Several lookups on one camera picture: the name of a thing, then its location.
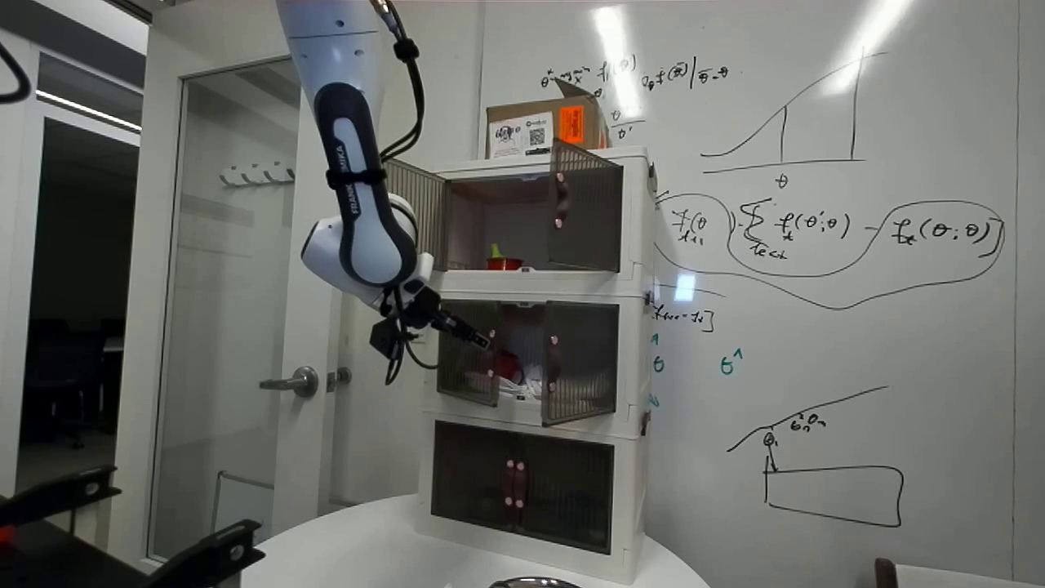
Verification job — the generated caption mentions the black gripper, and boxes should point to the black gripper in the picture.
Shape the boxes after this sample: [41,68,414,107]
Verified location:
[369,280,489,360]

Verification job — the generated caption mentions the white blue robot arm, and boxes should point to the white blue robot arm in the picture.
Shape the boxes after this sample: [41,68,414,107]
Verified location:
[274,0,486,360]

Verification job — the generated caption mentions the glass room door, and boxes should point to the glass room door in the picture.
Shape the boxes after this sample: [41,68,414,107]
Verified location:
[117,33,340,558]

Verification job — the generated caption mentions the red cloth item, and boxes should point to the red cloth item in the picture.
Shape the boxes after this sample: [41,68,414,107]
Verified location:
[489,349,527,382]

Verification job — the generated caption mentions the red yellow toy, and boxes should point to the red yellow toy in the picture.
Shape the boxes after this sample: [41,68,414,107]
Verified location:
[486,244,522,272]

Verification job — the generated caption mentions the white cloth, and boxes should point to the white cloth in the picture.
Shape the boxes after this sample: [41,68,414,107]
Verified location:
[496,378,546,422]

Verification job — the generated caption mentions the white three-tier cabinet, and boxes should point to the white three-tier cabinet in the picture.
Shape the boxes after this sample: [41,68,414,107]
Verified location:
[417,150,660,582]

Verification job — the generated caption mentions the bottom dark cabinet doors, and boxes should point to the bottom dark cabinet doors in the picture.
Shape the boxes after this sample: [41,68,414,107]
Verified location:
[432,422,614,557]

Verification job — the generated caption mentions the cardboard box with labels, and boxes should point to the cardboard box with labels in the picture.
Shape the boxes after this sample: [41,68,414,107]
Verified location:
[486,82,608,157]

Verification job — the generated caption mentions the dark round object bottom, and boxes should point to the dark round object bottom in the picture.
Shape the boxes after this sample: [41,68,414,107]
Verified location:
[489,575,577,588]

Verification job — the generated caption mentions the black device foreground left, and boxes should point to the black device foreground left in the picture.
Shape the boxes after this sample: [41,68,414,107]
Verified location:
[0,466,263,588]

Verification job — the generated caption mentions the dark chair back corner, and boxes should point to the dark chair back corner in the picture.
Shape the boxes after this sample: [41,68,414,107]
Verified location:
[875,558,898,588]

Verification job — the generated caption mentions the metal door lever handle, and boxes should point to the metal door lever handle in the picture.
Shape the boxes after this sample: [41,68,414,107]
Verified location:
[260,367,320,399]

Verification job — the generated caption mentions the wall coat hook rack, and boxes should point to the wall coat hook rack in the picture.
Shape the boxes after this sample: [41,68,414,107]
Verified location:
[220,161,294,190]

